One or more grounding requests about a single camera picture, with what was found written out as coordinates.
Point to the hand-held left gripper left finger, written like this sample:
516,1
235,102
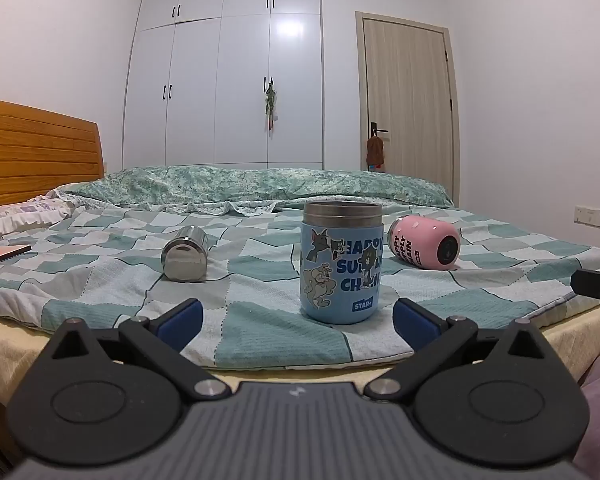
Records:
182,322

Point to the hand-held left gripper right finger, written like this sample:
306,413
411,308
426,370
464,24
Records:
415,325

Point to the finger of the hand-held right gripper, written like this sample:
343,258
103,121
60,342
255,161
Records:
597,286

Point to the stainless steel cup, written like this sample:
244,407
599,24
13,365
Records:
184,260

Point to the pink cup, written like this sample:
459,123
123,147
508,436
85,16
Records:
425,240

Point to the blue cartoon print cup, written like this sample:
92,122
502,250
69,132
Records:
340,270

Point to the checkered teal white blanket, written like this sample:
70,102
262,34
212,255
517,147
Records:
260,270

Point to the green floral quilt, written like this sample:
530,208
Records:
260,185

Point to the bed with beige sheet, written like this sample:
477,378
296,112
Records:
10,345

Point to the brown hanging bag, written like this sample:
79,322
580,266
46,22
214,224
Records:
375,152

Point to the red flat book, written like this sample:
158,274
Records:
0,255

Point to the purple floral pillow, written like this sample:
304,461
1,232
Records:
15,217

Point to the light wooden door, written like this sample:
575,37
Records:
410,110

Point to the wooden headboard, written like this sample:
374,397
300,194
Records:
35,155

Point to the green hanging ornament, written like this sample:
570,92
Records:
270,102

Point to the white wardrobe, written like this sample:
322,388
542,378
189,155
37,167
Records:
215,85

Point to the white wall socket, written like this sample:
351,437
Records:
591,216

